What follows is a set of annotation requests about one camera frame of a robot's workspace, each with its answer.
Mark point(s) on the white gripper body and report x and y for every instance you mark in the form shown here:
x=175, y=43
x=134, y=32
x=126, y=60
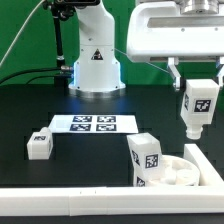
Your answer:
x=158, y=30

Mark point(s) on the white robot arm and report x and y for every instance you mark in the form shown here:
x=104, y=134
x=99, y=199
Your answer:
x=96, y=71

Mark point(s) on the white L-shaped barrier wall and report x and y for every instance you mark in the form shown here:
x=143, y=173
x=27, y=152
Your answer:
x=207, y=197

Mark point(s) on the white marker sheet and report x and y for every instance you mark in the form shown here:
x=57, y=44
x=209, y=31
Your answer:
x=93, y=124

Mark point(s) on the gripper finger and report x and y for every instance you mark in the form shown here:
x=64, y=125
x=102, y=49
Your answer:
x=220, y=71
x=173, y=71

